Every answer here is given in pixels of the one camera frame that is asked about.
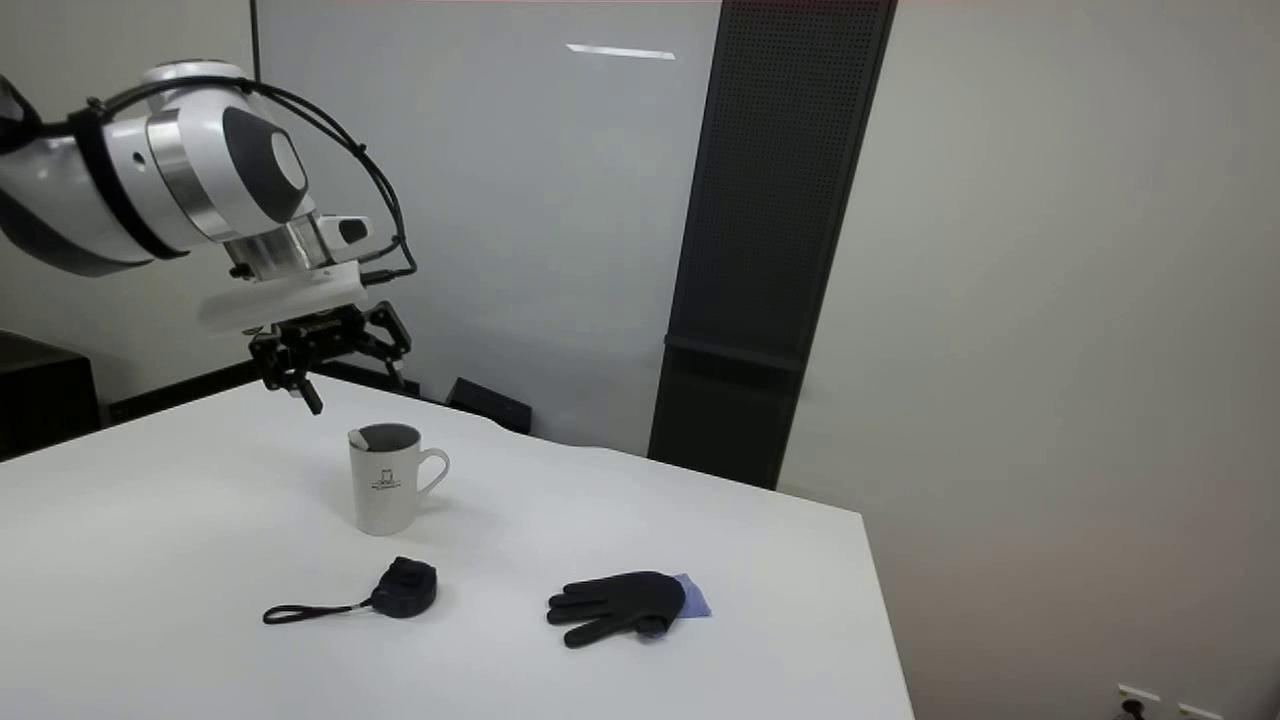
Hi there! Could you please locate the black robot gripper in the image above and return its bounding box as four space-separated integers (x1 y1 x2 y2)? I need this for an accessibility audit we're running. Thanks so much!
242 302 415 420

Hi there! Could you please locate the white wrist mount plate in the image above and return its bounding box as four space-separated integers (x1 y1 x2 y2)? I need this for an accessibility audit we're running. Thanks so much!
195 255 368 339

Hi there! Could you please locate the black pouch with strap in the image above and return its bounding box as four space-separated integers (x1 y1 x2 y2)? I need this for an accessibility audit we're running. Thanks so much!
259 551 445 629

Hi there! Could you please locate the dark vertical wall panel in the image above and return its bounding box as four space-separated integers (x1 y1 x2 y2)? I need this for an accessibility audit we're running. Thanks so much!
645 0 898 492

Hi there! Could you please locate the black glove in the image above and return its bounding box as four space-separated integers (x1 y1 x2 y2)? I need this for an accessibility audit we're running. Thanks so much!
542 568 692 651

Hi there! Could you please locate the white wall board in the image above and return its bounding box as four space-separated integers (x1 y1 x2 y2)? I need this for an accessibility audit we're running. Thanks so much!
249 0 722 461

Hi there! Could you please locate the black box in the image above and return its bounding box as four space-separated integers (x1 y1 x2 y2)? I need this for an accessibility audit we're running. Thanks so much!
0 327 106 464

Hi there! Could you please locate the blue cloth piece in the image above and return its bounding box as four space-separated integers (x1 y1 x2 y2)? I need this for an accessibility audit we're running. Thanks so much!
673 573 714 623

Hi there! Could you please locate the white ceramic mug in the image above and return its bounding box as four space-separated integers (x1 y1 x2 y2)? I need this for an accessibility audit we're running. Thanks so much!
343 420 450 540

